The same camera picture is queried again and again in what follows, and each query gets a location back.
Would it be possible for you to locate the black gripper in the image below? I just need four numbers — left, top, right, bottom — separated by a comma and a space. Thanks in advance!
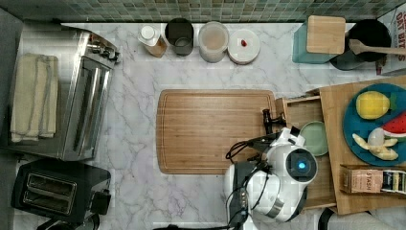
262, 109, 286, 134

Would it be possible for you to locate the wooden drawer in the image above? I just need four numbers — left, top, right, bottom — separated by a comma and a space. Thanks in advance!
276, 96, 336, 209

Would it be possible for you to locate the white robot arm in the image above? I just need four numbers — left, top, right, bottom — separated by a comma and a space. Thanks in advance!
224, 109, 318, 230

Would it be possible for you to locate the wooden drawer cabinet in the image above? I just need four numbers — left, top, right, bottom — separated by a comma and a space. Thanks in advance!
319, 75, 406, 216

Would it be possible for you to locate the light green bowl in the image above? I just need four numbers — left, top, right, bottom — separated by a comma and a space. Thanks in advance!
300, 121, 328, 156

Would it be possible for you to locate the large wooden cutting board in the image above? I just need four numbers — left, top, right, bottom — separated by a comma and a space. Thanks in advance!
156, 89, 276, 174

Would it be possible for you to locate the white round lidded container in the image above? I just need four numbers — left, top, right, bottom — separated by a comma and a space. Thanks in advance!
228, 29, 260, 65

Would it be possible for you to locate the teal blue plate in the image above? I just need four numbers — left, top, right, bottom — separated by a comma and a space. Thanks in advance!
342, 83, 406, 167

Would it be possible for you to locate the teal container with wooden lid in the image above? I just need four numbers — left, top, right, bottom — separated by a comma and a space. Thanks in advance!
292, 15, 346, 64

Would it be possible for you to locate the clear jar with cereal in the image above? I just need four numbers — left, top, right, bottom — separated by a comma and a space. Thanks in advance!
198, 21, 229, 63

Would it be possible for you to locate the yellow plush lemon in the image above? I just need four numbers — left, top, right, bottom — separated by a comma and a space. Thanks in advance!
355, 91, 391, 120

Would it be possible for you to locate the plush peeled banana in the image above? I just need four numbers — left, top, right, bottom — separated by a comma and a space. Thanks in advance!
352, 127, 398, 161

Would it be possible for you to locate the wooden spoon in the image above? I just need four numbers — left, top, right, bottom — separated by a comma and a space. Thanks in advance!
349, 39, 406, 56

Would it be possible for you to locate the dark cylindrical canister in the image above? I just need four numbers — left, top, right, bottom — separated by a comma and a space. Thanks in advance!
165, 18, 194, 57

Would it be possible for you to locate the red plush watermelon slice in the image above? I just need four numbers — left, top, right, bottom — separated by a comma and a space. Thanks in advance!
381, 111, 406, 138

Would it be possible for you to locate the oat bits cereal box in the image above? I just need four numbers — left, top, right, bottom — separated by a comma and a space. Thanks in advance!
375, 4, 406, 76

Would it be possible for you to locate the black pot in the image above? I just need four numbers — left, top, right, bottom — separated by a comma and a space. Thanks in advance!
329, 19, 392, 71

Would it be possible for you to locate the bottle with white cap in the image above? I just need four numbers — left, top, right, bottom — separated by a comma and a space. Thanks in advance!
138, 25, 167, 58

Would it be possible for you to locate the silver toaster oven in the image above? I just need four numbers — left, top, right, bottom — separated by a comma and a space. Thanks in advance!
1, 24, 120, 161

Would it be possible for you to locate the black slot toaster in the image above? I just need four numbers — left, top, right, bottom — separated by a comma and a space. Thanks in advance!
11, 158, 111, 223

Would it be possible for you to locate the folded beige towel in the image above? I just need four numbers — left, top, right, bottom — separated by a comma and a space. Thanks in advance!
11, 54, 58, 143

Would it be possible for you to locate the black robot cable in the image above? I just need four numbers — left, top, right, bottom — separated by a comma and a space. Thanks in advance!
225, 140, 282, 230

